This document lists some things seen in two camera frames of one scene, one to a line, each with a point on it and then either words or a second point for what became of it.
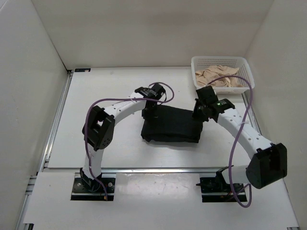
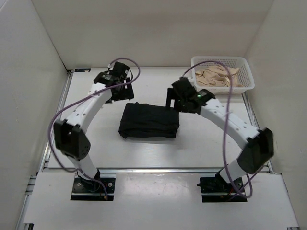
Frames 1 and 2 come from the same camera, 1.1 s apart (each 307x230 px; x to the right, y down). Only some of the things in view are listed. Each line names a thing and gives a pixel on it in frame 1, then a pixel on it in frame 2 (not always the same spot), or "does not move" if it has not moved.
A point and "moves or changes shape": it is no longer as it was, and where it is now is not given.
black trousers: [173, 125] moves or changes shape
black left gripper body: [149, 113] -> [123, 94]
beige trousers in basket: [204, 77] does not move
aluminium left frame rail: [44, 157] does not move
